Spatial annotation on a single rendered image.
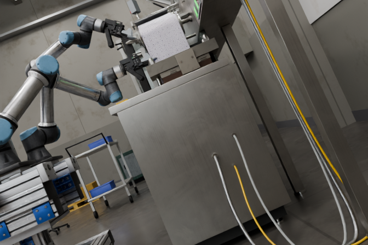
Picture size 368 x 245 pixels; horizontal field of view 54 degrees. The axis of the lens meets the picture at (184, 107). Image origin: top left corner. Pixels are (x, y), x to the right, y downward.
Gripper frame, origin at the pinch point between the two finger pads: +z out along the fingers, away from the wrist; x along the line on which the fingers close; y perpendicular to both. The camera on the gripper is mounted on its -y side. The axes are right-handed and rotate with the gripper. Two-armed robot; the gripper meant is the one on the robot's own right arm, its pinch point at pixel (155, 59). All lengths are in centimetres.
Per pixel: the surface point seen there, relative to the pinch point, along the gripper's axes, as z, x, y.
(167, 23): 15.0, -0.2, 17.1
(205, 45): 27.5, -19.9, -8.1
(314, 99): 48, -77, -53
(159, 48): 4.9, -0.3, 5.1
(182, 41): 18.7, -0.3, 3.7
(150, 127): -16.0, -25.9, -36.4
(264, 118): 47, 13, -58
